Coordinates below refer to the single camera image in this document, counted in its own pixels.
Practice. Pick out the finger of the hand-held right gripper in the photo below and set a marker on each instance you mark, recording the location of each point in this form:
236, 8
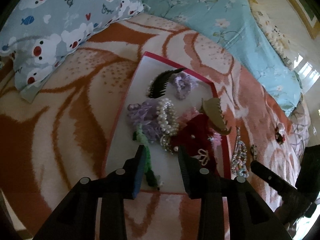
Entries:
270, 177

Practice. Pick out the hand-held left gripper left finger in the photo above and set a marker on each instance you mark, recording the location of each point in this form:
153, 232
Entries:
140, 172

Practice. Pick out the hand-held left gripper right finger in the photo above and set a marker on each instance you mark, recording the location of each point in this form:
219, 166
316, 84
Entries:
185, 172

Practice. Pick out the red velvet hair bow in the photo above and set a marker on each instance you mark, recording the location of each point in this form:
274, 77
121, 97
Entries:
197, 137

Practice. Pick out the white box with red rim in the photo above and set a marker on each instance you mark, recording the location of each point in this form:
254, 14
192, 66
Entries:
120, 140

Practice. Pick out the purple fluffy scrunchie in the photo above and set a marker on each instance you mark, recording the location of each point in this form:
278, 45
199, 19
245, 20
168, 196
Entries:
145, 115

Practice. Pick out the beige claw hair clip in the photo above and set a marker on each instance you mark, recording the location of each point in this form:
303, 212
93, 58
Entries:
212, 110

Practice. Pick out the lavender pompom scrunchie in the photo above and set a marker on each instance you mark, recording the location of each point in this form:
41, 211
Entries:
183, 85

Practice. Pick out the black comb hair clip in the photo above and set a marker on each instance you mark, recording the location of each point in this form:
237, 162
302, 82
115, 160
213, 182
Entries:
160, 83

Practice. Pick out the small dark hair clip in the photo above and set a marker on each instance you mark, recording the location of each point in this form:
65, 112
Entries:
253, 151

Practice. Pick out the small red flower hairpin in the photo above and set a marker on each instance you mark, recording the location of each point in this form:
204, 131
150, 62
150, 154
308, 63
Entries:
282, 139

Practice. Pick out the grey plaid cloth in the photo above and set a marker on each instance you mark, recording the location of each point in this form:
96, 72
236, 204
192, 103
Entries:
302, 130

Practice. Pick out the orange and white blanket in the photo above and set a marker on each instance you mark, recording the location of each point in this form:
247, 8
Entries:
62, 130

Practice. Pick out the cream floral pillow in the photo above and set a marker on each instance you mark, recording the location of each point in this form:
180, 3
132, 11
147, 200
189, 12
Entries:
272, 32

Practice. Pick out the light blue floral quilt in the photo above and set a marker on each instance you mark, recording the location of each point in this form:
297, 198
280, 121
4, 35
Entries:
212, 17

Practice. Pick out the blue bear print pillow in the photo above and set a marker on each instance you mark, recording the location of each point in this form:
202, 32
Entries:
62, 17

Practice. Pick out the gold picture frame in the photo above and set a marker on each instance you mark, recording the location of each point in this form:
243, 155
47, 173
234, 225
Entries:
300, 7

